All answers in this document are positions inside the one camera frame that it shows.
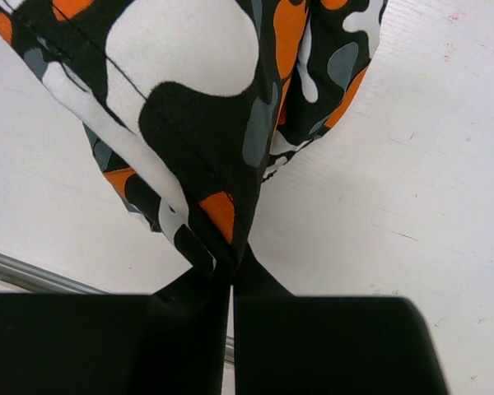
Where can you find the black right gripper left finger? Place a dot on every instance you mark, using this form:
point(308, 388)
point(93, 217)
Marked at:
point(171, 342)

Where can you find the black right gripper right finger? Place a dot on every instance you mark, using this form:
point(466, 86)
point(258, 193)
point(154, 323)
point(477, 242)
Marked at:
point(287, 344)

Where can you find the orange camouflage shorts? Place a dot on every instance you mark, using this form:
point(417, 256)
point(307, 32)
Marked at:
point(190, 105)

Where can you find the aluminium table frame rail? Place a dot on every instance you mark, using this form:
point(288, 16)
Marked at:
point(33, 273)

